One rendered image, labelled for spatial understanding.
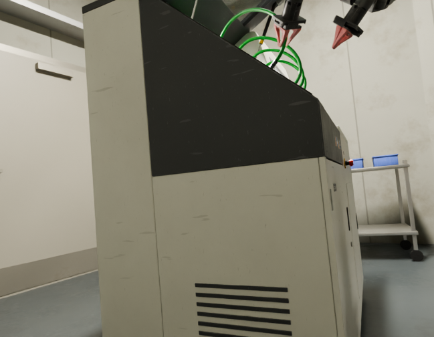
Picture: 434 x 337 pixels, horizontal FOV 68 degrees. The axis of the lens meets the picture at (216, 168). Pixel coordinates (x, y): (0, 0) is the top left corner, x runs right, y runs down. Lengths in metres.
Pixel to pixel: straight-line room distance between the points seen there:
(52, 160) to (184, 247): 2.51
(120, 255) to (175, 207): 0.30
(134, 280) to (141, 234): 0.17
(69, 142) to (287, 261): 2.92
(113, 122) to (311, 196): 0.76
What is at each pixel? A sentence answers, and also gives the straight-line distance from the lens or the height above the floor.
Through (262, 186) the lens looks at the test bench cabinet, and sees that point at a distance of 0.96.
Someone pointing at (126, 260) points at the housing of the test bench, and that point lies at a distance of 1.25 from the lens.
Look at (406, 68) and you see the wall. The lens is 4.01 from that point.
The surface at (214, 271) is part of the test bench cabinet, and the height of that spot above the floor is 0.47.
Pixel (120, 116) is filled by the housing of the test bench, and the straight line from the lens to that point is 1.25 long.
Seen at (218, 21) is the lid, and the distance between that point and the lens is 1.67.
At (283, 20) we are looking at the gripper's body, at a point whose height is 1.26.
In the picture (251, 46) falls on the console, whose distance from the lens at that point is 1.85.
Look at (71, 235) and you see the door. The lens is 3.51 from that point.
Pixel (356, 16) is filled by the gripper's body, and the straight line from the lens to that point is 1.35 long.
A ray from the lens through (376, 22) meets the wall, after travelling 4.22.
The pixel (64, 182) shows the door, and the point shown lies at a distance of 3.48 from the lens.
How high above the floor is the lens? 0.73
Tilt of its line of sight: 4 degrees up
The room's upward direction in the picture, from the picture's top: 5 degrees counter-clockwise
